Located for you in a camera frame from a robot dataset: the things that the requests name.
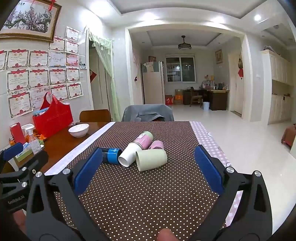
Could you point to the white waste bin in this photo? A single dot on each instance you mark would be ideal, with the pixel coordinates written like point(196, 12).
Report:
point(206, 106)

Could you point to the brown stool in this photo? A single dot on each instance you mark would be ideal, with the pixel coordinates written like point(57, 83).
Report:
point(289, 136)

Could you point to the pink cup with green base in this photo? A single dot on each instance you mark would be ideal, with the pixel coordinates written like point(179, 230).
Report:
point(144, 139)

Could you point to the blue cup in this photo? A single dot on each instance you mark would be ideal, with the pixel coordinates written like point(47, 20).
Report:
point(113, 154)

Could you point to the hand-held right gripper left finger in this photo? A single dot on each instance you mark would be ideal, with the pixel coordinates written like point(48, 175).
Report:
point(87, 171)

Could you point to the pink checked tablecloth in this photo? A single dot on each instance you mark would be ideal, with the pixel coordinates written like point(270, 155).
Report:
point(208, 136)

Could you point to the brown wooden chair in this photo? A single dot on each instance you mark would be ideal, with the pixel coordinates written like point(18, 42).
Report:
point(94, 115)

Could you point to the white cabinets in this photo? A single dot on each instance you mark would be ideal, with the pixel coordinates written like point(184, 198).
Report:
point(278, 81)

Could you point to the red door decoration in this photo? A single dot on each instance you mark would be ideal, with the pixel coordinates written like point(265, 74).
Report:
point(93, 75)
point(240, 73)

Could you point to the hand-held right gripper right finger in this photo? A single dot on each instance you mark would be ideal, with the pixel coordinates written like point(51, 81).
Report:
point(208, 171)

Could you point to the grey jacket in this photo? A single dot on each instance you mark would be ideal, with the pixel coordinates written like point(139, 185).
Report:
point(148, 112)

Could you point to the white door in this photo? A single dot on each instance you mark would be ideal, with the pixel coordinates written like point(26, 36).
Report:
point(234, 85)

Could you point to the clear spray bottle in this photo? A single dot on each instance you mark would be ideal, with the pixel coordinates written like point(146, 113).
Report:
point(33, 141)

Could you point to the white cloth strip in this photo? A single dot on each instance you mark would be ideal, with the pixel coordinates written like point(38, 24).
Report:
point(78, 148)

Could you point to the small wall photo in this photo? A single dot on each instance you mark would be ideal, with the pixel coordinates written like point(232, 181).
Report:
point(83, 66)

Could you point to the red box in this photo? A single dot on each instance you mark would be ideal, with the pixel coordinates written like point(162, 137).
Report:
point(17, 134)

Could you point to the window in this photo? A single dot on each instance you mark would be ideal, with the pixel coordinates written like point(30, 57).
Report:
point(180, 68)

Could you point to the framed wall picture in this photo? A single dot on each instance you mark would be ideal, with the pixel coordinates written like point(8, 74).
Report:
point(218, 56)

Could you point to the person's right hand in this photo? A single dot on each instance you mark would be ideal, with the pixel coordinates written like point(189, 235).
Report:
point(165, 234)

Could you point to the red bag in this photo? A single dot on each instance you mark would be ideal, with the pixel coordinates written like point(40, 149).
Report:
point(54, 120)

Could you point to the light green cup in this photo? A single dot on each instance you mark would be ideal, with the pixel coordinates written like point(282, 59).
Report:
point(152, 160)

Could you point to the framed blossom painting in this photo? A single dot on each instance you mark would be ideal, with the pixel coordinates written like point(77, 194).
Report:
point(27, 18)

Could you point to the red carton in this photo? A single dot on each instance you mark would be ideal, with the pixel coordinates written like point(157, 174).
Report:
point(169, 100)

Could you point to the brown dotted tablecloth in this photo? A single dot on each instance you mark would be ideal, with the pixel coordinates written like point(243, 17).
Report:
point(143, 197)

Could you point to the ceiling lamp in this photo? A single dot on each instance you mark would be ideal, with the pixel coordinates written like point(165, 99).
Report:
point(184, 45)

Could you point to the white refrigerator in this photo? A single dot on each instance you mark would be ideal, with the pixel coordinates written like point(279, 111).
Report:
point(152, 85)

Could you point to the cardboard box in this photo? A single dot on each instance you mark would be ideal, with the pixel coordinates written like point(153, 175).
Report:
point(178, 97)

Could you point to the recessed ceiling light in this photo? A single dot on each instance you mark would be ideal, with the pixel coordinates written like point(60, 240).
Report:
point(257, 16)

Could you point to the wooden table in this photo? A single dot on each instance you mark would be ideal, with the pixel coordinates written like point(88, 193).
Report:
point(57, 143)

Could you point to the green curtain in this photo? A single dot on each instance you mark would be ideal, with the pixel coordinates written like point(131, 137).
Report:
point(106, 53)

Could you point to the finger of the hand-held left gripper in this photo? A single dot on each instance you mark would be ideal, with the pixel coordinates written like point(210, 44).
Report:
point(12, 150)
point(34, 161)

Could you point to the white bowl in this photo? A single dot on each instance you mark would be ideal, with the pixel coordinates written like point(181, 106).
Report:
point(78, 130)

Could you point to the wall of certificates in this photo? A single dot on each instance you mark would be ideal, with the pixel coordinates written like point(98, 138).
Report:
point(39, 76)

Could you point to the tissue box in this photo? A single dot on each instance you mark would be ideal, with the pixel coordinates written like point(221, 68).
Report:
point(24, 154)

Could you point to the dark wooden desk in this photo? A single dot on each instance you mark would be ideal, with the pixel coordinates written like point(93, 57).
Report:
point(217, 99)

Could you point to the dark wooden chair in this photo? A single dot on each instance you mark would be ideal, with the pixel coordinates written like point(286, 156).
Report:
point(195, 96)

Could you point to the white cup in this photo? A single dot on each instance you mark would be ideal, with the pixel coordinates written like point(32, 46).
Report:
point(130, 153)

